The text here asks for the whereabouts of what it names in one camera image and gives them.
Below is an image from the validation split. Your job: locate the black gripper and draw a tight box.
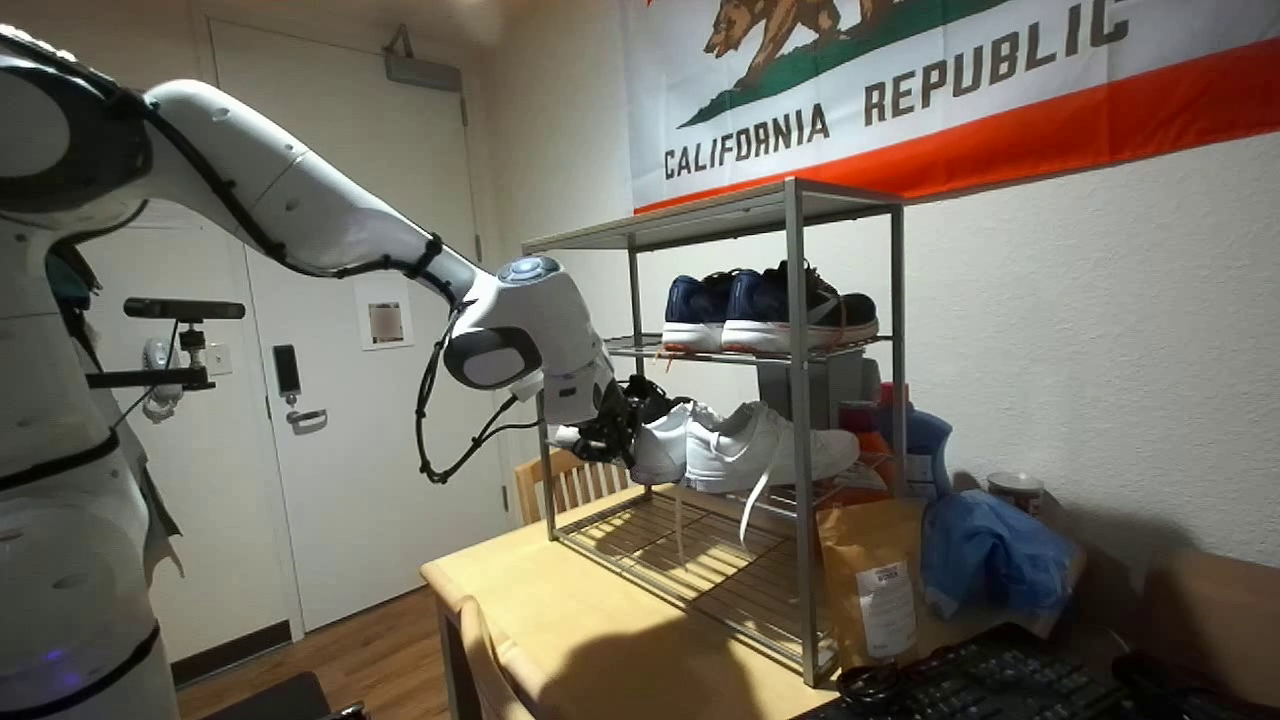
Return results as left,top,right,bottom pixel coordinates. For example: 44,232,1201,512
572,378,671,464

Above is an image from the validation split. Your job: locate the white tennis shoe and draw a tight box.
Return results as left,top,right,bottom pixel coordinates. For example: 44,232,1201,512
715,403,861,493
631,403,722,493

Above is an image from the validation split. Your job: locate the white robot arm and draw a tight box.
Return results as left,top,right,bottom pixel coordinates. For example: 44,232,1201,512
0,28,637,720

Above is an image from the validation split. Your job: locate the blue orange running shoe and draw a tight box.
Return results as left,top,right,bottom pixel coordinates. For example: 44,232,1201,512
720,266,879,358

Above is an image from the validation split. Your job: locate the white door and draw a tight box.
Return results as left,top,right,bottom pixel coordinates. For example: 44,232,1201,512
211,20,505,631

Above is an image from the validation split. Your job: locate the California Republic flag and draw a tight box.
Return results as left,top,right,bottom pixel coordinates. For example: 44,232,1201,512
619,0,1280,214

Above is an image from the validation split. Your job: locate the blue cloth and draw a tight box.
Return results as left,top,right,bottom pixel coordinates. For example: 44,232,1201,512
920,493,1085,636

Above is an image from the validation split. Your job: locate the black computer keyboard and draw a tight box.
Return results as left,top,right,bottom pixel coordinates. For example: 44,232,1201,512
809,626,1275,720

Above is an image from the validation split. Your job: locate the metal wire shoe rack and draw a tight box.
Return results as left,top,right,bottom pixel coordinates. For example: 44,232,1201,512
543,180,909,683

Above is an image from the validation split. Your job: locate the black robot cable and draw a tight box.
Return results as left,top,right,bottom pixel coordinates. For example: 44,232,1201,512
413,333,543,487

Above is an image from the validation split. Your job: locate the silver door handle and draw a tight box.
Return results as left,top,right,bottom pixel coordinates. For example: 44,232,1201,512
282,409,328,436

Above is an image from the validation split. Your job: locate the black camera on stand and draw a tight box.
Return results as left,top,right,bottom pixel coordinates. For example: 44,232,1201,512
89,297,245,391

